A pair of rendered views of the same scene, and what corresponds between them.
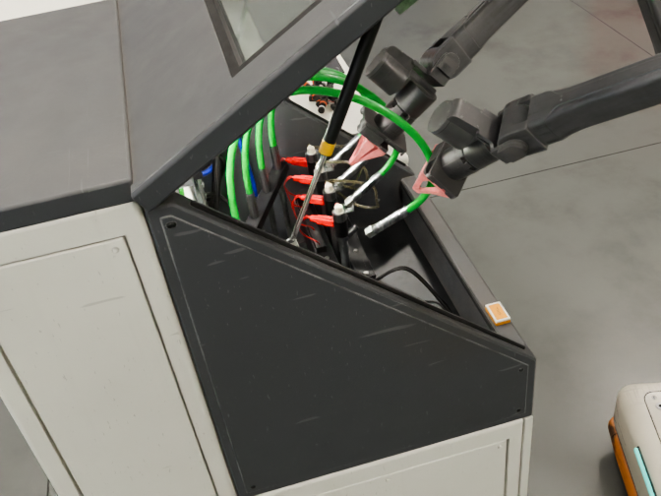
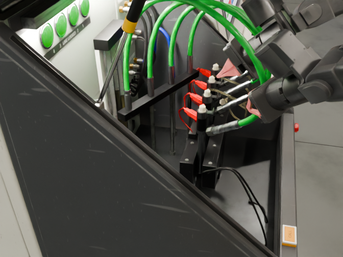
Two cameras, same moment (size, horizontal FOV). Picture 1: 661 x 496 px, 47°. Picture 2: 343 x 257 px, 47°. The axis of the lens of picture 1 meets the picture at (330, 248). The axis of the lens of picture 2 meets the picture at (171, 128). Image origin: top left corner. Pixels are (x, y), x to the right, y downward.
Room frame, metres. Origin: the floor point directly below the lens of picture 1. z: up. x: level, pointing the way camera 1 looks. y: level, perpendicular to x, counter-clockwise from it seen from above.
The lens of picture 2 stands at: (0.39, -0.29, 1.67)
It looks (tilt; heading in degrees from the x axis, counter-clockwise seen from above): 35 degrees down; 23
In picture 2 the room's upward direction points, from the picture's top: 1 degrees counter-clockwise
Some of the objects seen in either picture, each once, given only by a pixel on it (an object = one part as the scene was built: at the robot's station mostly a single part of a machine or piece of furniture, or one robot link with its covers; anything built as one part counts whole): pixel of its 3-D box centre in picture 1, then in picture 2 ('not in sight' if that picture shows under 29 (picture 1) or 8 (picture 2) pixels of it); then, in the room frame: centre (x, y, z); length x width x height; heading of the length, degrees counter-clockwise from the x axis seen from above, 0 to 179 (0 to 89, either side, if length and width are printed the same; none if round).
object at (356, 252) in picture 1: (335, 259); (206, 148); (1.33, -0.01, 0.91); 0.34 x 0.10 x 0.15; 9
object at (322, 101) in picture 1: (327, 90); not in sight; (1.96, -0.05, 1.01); 0.23 x 0.11 x 0.06; 9
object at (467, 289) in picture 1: (453, 277); (283, 195); (1.25, -0.26, 0.87); 0.62 x 0.04 x 0.16; 9
